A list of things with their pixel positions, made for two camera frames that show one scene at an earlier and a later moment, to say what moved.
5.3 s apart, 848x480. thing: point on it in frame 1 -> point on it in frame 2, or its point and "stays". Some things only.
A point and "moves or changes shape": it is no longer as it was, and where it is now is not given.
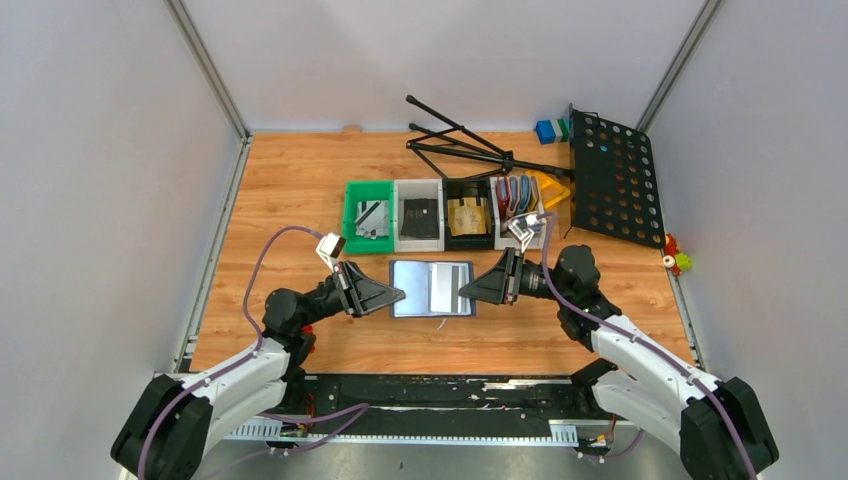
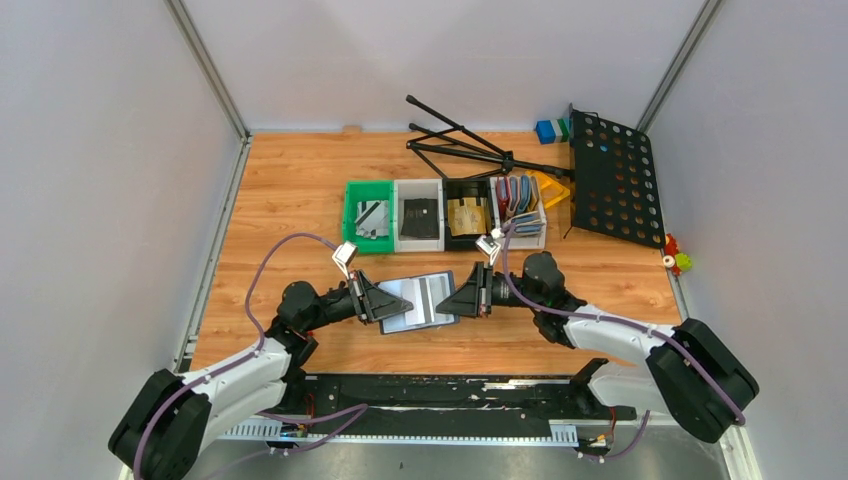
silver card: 445,283 moves or changes shape
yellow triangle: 551,191 stays
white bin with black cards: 418,215 stays
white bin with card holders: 516,198 stays
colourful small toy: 677,261 stays
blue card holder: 432,289 moves or changes shape
